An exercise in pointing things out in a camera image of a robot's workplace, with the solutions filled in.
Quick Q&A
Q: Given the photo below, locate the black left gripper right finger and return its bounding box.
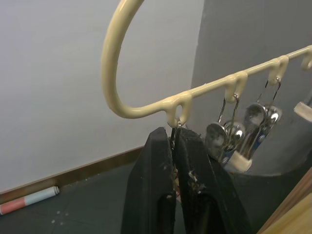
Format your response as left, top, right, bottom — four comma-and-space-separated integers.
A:
174, 128, 252, 234

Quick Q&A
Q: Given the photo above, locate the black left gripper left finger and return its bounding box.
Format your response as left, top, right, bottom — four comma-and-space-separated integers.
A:
120, 126, 176, 234

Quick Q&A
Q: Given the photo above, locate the metal clip with cream tips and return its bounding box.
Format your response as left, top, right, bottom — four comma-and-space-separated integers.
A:
168, 117, 183, 195
293, 90, 312, 122
206, 94, 252, 173
240, 77, 283, 161

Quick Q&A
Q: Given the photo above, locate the brown wooden baseboard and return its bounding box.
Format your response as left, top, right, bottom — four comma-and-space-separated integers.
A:
0, 145, 145, 205

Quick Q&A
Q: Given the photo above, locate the light wooden table edge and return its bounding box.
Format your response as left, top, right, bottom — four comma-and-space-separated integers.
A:
257, 165, 312, 234

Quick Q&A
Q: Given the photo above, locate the rolled pink and blue paper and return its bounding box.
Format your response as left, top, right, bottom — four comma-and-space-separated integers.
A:
0, 186, 60, 215

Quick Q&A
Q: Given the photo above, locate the cream clip hanger frame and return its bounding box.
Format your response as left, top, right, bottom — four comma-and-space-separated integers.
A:
100, 0, 312, 128

